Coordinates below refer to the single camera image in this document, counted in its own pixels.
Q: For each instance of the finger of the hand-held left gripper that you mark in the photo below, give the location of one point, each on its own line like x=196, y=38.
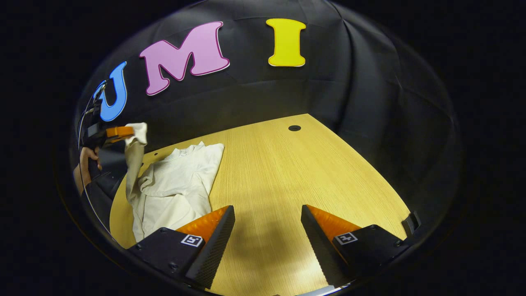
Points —
x=119, y=131

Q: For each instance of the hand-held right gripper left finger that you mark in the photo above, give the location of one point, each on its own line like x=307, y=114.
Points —
x=218, y=246

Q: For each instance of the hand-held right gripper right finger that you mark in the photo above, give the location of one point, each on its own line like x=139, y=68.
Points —
x=318, y=246

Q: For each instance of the white garment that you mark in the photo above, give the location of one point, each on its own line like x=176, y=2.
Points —
x=176, y=185

